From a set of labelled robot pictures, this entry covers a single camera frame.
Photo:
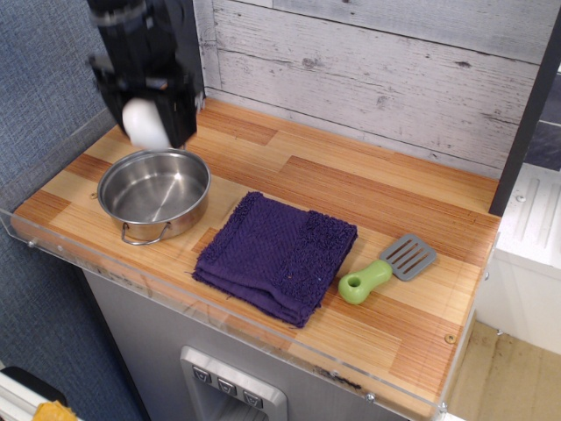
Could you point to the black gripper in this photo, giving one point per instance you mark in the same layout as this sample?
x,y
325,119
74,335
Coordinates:
x,y
140,59

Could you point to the white egg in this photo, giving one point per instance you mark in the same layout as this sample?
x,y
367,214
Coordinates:
x,y
143,125

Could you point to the small steel pot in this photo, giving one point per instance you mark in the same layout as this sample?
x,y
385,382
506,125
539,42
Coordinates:
x,y
153,195

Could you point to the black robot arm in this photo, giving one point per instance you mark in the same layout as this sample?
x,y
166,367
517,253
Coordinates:
x,y
131,6

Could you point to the folded purple cloth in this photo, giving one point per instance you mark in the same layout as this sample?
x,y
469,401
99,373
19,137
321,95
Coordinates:
x,y
280,259

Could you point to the grey toy fridge cabinet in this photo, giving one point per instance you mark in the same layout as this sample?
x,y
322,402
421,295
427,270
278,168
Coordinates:
x,y
150,336

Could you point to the silver dispenser button panel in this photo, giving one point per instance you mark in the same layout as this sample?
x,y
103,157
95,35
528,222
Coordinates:
x,y
219,391

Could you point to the green grey toy spatula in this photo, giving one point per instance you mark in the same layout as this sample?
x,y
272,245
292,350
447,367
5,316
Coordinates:
x,y
404,259

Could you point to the yellow object at corner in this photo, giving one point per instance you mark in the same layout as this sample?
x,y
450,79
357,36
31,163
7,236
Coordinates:
x,y
53,411

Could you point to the white toy sink unit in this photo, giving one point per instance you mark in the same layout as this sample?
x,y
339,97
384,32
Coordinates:
x,y
520,290

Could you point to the clear acrylic guard rail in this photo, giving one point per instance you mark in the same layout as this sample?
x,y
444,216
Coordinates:
x,y
395,156

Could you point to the right dark grey post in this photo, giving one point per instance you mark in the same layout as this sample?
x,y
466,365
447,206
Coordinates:
x,y
540,91

